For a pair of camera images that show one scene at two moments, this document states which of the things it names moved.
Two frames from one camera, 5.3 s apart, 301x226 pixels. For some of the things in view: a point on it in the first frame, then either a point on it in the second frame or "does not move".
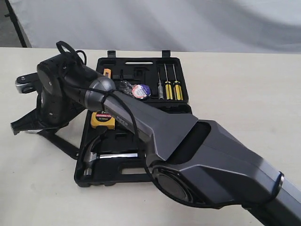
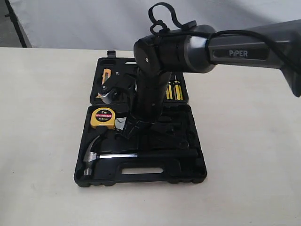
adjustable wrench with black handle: x=58 y=142 -> x=119 y=123
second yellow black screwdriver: x=178 y=92 does not move
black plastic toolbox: x=112 y=153 does not move
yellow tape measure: x=102 y=118 does not move
